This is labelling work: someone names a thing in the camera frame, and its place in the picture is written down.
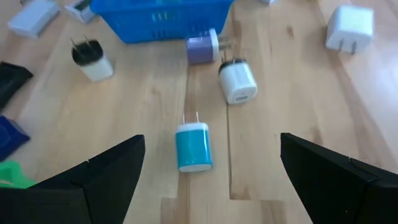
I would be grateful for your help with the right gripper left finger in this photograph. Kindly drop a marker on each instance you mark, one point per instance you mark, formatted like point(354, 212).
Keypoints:
point(93, 193)

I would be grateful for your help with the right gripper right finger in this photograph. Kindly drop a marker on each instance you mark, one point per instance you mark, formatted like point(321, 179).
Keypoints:
point(335, 193)

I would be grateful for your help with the dark blue power bank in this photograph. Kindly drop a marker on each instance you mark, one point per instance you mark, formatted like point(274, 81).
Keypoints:
point(11, 138)

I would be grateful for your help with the teal white wall charger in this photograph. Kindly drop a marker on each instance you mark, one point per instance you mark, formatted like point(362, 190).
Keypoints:
point(193, 149)

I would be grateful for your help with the white charger with black top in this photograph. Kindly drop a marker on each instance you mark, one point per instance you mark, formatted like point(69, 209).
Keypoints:
point(93, 65)

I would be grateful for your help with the white charger with black rim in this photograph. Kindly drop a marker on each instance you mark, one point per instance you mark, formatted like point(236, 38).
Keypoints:
point(237, 82)

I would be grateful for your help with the green plastic basket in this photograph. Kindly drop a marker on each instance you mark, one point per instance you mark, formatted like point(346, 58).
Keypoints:
point(12, 175)

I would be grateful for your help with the black power bank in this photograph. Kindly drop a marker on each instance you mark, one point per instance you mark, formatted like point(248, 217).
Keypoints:
point(11, 82)

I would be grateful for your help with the blue plastic basket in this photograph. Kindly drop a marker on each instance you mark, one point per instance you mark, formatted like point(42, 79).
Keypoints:
point(161, 25)

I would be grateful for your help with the white power bank with screen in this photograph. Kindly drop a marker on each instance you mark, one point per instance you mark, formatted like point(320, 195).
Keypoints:
point(81, 11)

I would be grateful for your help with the purple white wall charger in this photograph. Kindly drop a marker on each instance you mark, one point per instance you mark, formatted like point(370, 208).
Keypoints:
point(200, 49)

